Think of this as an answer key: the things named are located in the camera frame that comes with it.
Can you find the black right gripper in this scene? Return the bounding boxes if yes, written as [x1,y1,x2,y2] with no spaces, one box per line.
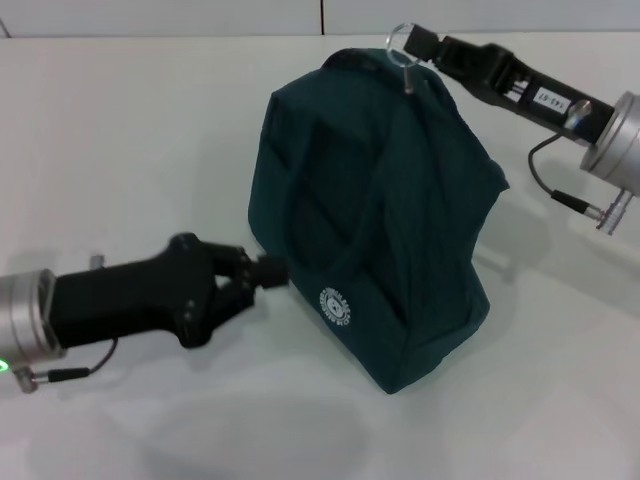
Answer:
[402,24,617,147]

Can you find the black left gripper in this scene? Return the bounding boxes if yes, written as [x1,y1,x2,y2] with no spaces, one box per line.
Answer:
[51,232,290,351]

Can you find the teal insulated lunch bag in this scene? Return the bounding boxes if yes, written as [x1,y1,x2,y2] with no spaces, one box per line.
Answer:
[247,22,512,396]

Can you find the right arm cable connector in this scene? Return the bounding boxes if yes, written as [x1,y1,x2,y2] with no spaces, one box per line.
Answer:
[527,135,634,236]

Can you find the left arm grey cable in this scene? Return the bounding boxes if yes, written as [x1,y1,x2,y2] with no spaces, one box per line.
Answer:
[12,338,120,395]

